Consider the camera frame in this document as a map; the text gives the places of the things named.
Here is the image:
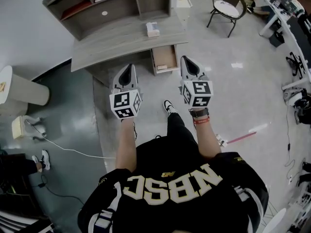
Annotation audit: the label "red stick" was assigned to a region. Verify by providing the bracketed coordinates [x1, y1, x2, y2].
[225, 130, 257, 144]

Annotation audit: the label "black office chair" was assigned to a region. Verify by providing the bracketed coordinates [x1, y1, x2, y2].
[285, 51, 306, 80]

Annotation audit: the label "white power strip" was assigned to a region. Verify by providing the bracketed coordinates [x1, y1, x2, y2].
[216, 134, 228, 147]

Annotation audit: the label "red wristband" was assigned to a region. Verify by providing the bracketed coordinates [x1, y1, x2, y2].
[193, 116, 211, 125]

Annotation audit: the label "person's shoe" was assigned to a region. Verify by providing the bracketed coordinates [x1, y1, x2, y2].
[31, 154, 40, 173]
[39, 150, 51, 171]
[163, 99, 179, 115]

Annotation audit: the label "long white desk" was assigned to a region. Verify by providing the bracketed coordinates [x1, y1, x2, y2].
[251, 0, 311, 83]

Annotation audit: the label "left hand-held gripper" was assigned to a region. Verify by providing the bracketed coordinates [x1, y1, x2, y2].
[109, 63, 143, 120]

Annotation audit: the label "black bin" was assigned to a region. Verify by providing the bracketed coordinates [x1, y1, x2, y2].
[269, 30, 285, 48]

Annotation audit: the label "person's black trousers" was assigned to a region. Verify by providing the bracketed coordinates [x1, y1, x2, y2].
[155, 111, 203, 155]

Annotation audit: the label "black wristwatch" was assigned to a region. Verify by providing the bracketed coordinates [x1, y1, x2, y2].
[189, 107, 210, 118]

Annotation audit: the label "grey wooden shelf hutch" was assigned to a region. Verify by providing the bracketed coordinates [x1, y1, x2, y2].
[42, 0, 172, 42]

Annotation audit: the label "person's left forearm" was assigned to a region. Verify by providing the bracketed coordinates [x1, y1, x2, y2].
[115, 117, 137, 173]

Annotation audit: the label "black jersey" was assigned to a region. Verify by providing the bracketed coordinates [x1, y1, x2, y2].
[77, 137, 269, 233]

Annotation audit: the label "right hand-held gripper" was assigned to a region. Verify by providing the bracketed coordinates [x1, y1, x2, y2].
[180, 55, 214, 109]

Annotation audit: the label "long white cable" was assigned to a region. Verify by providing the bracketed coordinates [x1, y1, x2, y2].
[25, 119, 118, 160]

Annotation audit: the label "person's right forearm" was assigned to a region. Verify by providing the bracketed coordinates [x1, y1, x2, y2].
[189, 107, 223, 160]

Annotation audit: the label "beige bin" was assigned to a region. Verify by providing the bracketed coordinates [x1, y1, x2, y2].
[11, 115, 28, 140]

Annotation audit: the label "white pedestal table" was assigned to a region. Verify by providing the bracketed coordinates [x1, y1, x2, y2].
[0, 65, 51, 117]

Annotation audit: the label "white tissue box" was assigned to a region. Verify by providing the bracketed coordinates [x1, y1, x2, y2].
[145, 21, 161, 38]

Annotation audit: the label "wooden drawer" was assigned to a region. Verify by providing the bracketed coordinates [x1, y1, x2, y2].
[150, 44, 180, 76]

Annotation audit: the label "person's right shoe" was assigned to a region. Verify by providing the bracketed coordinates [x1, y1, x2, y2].
[163, 99, 179, 115]

